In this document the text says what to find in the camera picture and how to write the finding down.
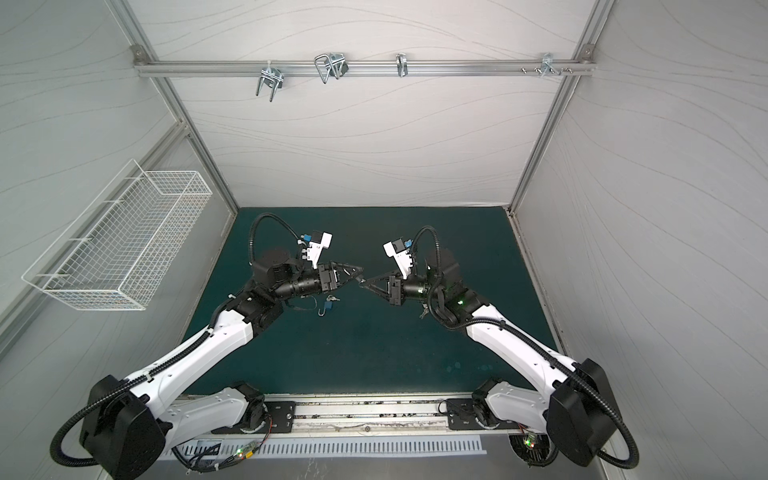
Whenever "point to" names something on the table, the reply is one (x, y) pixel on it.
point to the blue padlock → (327, 305)
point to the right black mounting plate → (461, 416)
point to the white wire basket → (111, 260)
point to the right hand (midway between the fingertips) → (370, 277)
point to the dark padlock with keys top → (360, 279)
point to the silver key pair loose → (426, 309)
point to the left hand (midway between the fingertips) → (364, 270)
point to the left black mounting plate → (281, 419)
